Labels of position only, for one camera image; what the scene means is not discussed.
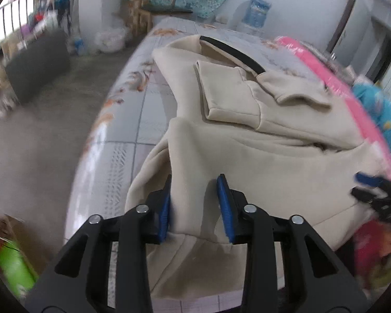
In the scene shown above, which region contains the pile of colourful clothes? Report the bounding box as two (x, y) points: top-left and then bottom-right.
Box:
(29, 0), (72, 36)

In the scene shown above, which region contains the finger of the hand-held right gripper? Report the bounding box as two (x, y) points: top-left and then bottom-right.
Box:
(355, 172), (391, 193)
(351, 187), (391, 224)

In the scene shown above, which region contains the wooden armchair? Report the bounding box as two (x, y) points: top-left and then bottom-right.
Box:
(140, 0), (193, 33)

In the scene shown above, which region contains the teal printed cloth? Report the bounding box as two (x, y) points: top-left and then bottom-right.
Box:
(352, 83), (391, 151)

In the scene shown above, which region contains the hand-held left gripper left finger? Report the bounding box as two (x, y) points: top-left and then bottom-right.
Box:
(26, 174), (172, 313)

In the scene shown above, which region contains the pink floral blanket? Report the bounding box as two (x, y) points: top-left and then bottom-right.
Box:
(274, 36), (391, 294)

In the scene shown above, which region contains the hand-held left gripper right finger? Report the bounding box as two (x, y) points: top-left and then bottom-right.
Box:
(217, 174), (367, 313)

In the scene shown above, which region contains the beige zip jacket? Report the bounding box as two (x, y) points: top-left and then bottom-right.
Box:
(125, 36), (391, 300)

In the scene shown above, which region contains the patterned cardboard box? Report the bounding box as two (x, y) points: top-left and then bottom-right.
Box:
(129, 0), (154, 33)

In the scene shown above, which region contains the dark grey board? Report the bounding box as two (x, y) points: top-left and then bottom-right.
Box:
(5, 31), (70, 105)

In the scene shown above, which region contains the blue bottle pack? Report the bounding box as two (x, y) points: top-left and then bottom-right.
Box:
(68, 37), (85, 56)

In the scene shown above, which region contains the blue water jug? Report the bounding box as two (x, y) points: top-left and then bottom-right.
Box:
(244, 0), (271, 28)

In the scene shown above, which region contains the green packet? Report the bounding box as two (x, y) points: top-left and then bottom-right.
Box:
(0, 239), (38, 297)

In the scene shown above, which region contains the white plastic bag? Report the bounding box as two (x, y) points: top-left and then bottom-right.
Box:
(94, 28), (127, 53)

